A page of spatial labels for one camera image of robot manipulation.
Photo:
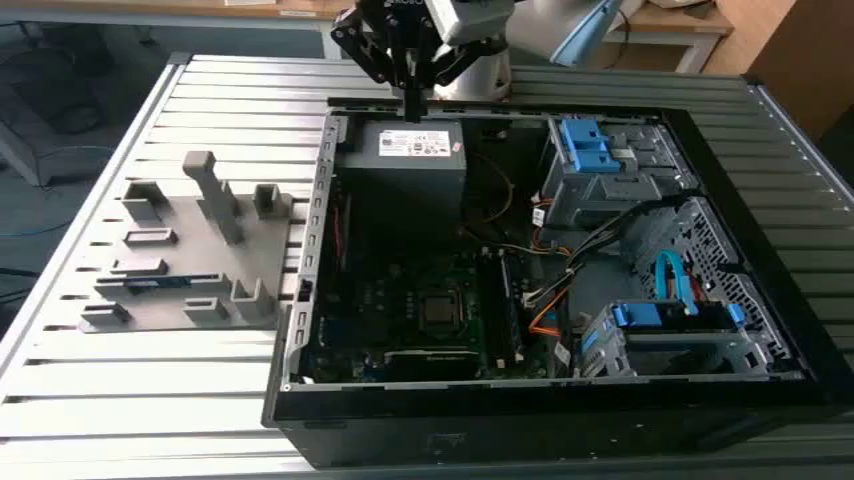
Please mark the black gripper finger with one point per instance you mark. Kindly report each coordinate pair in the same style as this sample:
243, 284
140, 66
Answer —
449, 67
360, 45

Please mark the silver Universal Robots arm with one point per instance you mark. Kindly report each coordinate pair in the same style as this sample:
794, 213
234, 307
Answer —
483, 75

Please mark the grey power supply unit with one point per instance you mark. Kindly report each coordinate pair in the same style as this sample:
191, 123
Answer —
363, 150

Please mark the blue plastic disk carrier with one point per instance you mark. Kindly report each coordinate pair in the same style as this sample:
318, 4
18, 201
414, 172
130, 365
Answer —
581, 132
597, 161

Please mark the tall metal drive cage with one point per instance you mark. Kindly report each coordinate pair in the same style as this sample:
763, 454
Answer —
621, 192

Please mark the grey parts rack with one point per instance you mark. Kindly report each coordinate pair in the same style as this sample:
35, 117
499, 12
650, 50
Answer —
194, 250

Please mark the silver CPU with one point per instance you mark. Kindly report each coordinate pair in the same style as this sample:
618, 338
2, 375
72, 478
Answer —
441, 310

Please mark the green motherboard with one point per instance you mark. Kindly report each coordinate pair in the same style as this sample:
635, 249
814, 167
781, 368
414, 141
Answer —
374, 305

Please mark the brown wooden cabinet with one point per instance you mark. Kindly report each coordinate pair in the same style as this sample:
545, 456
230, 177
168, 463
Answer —
801, 60

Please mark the hard disk in blue carrier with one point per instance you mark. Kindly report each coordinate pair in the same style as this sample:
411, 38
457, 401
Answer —
637, 316

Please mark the black graphics card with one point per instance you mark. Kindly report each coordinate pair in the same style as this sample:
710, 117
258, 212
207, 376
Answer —
434, 365

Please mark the low metal drive cage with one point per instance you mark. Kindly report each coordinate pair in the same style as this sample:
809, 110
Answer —
674, 342

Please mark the black open PC case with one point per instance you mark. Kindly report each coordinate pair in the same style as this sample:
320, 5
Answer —
534, 430

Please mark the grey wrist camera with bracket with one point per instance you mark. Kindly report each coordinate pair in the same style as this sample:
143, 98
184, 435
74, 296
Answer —
467, 20

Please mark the wooden desk white frame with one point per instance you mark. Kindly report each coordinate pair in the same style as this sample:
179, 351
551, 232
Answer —
707, 25

